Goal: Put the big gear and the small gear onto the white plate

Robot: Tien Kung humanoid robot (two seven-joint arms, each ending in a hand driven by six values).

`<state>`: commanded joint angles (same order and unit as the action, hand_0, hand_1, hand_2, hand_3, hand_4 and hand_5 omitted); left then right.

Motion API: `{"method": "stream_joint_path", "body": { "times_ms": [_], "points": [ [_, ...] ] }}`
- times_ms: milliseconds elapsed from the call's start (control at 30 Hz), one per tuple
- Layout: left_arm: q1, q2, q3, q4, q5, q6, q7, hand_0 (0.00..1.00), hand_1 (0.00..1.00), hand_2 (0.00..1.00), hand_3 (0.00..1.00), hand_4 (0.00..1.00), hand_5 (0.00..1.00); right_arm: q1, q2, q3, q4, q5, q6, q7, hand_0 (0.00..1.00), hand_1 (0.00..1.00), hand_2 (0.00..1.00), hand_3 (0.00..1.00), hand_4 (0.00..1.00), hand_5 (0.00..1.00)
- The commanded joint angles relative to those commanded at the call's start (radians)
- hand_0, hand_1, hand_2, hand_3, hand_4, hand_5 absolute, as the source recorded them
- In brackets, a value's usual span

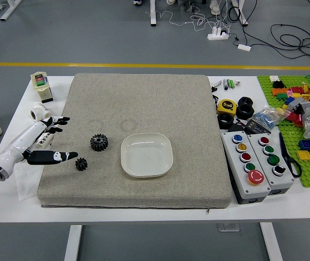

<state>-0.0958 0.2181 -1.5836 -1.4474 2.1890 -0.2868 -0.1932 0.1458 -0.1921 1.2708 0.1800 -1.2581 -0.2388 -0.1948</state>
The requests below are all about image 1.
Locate white square dish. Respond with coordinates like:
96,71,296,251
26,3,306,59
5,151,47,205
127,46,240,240
121,132,174,179

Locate grey four-button control box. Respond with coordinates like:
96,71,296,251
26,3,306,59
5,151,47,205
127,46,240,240
246,132,295,196

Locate clear bag of blue parts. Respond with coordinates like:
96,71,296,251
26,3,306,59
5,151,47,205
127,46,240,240
251,105,287,128

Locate grey-brown cushion mat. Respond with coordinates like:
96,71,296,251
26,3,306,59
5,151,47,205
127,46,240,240
36,72,233,210

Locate black thin floor cable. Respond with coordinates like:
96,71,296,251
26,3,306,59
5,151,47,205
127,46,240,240
226,4,251,47

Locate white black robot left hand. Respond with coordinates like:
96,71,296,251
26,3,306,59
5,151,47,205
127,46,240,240
0,116,79,179

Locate grey five-button control box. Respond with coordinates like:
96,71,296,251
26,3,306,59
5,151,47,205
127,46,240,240
220,131,271,205

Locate cream switch box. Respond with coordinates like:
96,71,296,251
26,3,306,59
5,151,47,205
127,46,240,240
30,71,54,104

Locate thin white paper sheet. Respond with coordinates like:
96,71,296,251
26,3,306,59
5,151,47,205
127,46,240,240
12,160,46,201

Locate white power strip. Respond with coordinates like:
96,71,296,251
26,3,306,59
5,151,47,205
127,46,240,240
207,27,230,41

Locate large red building brick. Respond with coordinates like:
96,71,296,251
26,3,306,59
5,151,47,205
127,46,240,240
286,113,303,126

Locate white tangled floor cable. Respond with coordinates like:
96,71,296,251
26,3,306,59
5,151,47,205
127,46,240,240
143,7,233,34

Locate small black gear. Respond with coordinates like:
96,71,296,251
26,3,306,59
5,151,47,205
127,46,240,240
74,157,88,172

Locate black display module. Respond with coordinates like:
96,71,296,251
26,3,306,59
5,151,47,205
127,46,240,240
245,119,271,134

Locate yellow tape measure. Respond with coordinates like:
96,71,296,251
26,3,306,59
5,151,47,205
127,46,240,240
216,98,237,115

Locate black rubber tyre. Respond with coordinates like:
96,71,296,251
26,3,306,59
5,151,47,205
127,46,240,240
217,113,236,129
238,96,254,107
236,103,255,120

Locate large black gear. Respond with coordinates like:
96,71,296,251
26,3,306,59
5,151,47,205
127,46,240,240
90,133,110,153

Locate black flat module with wires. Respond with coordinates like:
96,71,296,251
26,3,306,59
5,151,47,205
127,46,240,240
227,122,246,134

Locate black looped floor cable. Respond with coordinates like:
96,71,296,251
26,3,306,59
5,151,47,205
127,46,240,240
270,23,310,69

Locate grey table bracket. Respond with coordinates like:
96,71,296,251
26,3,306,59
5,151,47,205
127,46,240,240
217,222,240,232

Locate white table leg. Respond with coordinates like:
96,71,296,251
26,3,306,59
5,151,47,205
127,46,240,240
64,225,83,261
260,222,284,261

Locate black scissors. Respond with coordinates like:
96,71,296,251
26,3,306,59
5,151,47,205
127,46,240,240
279,132,302,178

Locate white pipe tee fitting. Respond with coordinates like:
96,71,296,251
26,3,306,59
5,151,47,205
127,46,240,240
29,103,50,122

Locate green building baseplate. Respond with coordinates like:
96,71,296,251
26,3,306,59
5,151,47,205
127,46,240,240
257,74,310,188

